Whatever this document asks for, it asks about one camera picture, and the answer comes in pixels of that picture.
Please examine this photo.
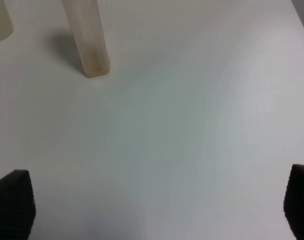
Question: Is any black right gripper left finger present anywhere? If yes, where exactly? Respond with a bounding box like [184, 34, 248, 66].
[0, 169, 36, 240]

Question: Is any clear plastic drink bottle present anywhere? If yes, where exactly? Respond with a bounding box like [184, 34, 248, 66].
[62, 0, 110, 78]

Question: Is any cream plastic cup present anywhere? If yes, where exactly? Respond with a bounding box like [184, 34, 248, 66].
[0, 0, 13, 41]

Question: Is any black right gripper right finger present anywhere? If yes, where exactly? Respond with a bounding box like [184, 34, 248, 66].
[284, 164, 304, 240]

